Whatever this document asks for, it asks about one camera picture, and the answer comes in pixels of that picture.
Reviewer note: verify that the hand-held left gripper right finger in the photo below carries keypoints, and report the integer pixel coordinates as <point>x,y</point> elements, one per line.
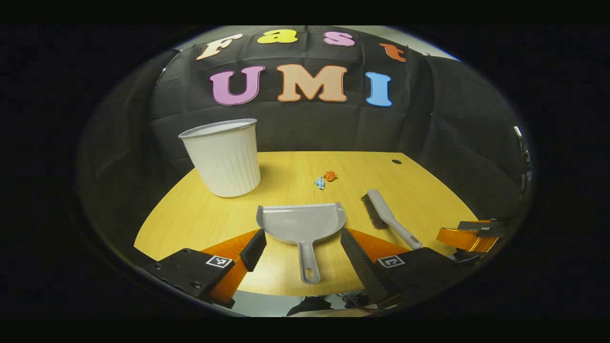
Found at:
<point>362,267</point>

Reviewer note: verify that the orange paper scrap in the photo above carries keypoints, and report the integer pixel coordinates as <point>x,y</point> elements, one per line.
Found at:
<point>330,176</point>

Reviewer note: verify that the black backdrop cloth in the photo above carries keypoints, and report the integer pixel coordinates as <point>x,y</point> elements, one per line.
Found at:
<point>305,128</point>

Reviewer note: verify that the blue paper scrap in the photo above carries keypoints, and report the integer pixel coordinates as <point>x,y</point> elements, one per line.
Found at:
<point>320,183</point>

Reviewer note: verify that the small grey broom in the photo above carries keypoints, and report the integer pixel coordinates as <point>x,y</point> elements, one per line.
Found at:
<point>383,212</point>

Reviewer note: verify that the grey plastic dustpan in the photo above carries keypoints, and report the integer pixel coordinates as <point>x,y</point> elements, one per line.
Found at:
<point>300,224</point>

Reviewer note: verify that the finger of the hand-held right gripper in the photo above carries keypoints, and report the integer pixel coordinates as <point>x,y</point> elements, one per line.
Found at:
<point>469,240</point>

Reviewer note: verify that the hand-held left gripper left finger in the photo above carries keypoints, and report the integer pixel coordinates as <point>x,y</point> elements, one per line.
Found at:
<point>255,250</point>

